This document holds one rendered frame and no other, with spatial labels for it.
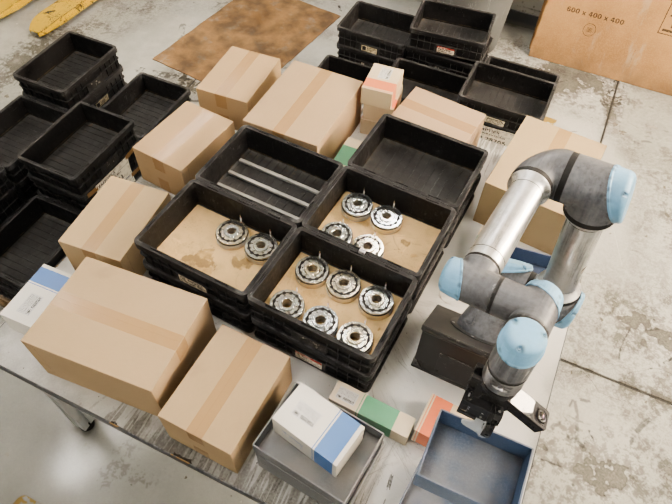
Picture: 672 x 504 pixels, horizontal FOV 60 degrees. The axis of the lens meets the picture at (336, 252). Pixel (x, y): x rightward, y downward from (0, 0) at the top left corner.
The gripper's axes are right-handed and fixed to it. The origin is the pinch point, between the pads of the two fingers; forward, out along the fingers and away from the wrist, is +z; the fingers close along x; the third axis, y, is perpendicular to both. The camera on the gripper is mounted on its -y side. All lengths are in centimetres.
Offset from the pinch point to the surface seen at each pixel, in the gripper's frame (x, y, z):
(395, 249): -59, 41, 24
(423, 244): -65, 34, 23
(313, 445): 10.2, 34.2, 23.4
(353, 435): 3.7, 26.6, 22.8
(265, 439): 11, 47, 32
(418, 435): -10.3, 12.4, 35.8
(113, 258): -14, 115, 24
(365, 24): -238, 129, 53
